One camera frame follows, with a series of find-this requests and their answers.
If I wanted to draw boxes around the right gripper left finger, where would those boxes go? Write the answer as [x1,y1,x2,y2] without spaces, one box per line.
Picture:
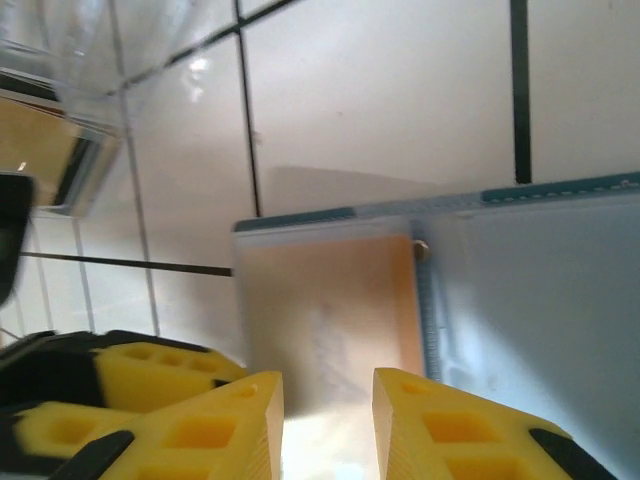
[49,369,286,480]

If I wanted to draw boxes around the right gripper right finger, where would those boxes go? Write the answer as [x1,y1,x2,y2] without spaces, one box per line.
[372,367,621,480]

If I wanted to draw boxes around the blue card holder wallet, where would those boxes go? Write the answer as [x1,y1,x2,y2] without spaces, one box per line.
[232,172,640,480]

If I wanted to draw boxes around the orange credit card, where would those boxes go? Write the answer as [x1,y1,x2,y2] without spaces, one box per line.
[238,232,421,416]

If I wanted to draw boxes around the gold magnetic-stripe card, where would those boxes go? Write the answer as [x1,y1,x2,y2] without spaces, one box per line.
[0,69,124,217]

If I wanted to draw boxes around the clear acrylic holder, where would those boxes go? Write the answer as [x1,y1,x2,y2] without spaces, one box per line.
[0,0,131,144]

